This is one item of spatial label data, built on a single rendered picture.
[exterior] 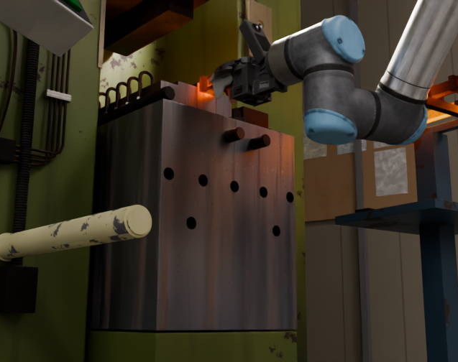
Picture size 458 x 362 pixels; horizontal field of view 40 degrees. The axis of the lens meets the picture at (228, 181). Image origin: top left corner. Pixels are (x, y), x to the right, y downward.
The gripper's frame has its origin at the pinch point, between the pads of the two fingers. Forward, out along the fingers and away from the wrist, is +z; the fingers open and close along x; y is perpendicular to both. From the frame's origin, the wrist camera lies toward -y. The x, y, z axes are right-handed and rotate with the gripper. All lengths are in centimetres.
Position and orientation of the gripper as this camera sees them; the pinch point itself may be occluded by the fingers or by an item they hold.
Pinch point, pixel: (215, 81)
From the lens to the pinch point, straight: 138.6
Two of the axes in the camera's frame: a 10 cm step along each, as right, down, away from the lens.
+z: -6.7, 1.5, 7.3
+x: 7.5, 1.5, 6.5
